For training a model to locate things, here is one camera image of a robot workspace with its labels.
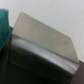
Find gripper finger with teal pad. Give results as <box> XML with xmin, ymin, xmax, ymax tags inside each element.
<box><xmin>0</xmin><ymin>9</ymin><xmax>11</xmax><ymax>51</ymax></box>

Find black kcup drawer holder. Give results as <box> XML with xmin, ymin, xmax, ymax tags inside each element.
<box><xmin>0</xmin><ymin>13</ymin><xmax>79</xmax><ymax>84</ymax></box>

